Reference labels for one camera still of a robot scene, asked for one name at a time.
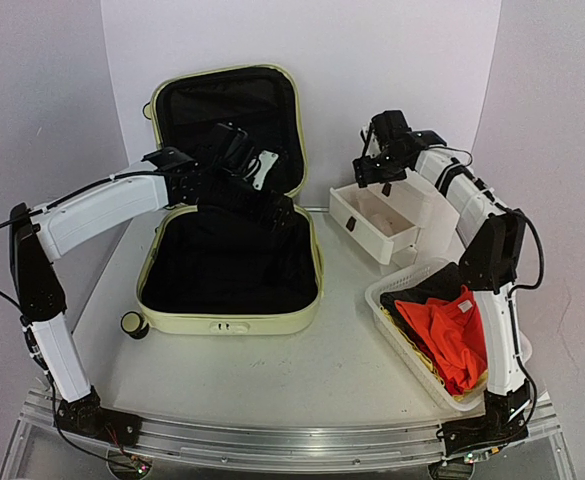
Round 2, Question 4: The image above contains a left base black cable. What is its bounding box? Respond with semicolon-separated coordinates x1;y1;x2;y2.
46;394;123;469

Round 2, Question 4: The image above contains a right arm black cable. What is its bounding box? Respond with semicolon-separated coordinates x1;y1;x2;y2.
446;147;546;416

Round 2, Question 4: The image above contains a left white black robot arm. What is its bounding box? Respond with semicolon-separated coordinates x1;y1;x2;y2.
0;170;294;445

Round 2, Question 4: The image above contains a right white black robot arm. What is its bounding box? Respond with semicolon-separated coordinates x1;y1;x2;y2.
353;127;538;461

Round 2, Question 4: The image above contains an orange red garment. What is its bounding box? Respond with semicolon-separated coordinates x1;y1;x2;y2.
394;285;488;391

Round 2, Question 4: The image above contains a pale green hard-shell suitcase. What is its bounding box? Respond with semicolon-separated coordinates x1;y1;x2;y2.
121;65;324;339

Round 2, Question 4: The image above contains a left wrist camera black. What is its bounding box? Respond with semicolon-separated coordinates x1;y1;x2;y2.
141;122;282;192

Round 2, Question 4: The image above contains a black garment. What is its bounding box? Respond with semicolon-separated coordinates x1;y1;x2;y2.
380;262;464;334

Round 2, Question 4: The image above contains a yellow garment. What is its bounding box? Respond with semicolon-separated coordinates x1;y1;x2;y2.
380;306;488;401

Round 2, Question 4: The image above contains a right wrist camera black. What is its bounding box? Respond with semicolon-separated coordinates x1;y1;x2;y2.
361;110;412;156

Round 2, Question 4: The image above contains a white three-drawer storage cabinet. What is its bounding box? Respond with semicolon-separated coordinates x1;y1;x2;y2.
328;130;473;266

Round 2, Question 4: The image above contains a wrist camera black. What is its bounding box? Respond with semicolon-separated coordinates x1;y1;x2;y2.
361;110;412;156
141;122;282;192

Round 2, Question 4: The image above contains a white perforated plastic basket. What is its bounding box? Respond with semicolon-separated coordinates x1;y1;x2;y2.
365;257;525;412

